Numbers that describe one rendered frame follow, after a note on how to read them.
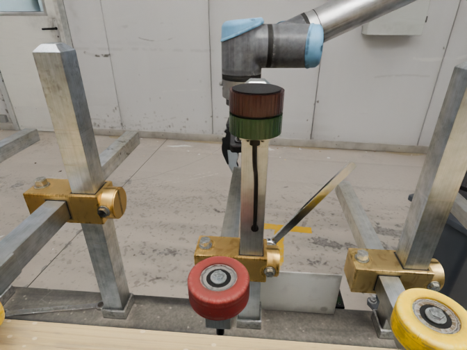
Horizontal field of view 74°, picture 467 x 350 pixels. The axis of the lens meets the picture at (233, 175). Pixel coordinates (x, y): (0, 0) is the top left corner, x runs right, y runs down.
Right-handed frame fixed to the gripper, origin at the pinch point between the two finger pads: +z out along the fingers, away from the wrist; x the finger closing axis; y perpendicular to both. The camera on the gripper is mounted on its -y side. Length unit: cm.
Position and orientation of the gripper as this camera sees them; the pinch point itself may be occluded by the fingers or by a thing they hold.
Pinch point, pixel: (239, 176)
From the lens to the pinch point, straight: 80.9
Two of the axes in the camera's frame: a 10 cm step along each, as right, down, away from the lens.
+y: 0.8, -4.6, 8.8
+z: 0.0, 8.8, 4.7
